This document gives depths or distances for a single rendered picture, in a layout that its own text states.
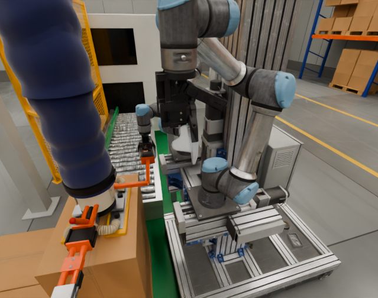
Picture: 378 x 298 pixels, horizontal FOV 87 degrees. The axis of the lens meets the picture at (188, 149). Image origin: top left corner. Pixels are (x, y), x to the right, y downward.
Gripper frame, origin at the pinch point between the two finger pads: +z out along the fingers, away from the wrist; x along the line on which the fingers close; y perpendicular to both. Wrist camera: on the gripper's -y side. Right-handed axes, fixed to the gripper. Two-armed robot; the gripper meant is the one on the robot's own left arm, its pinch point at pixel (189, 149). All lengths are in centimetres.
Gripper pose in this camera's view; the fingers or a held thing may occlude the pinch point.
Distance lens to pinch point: 53.6
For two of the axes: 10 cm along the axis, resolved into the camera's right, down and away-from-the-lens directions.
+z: 0.0, 8.6, 5.1
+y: -9.7, 1.3, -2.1
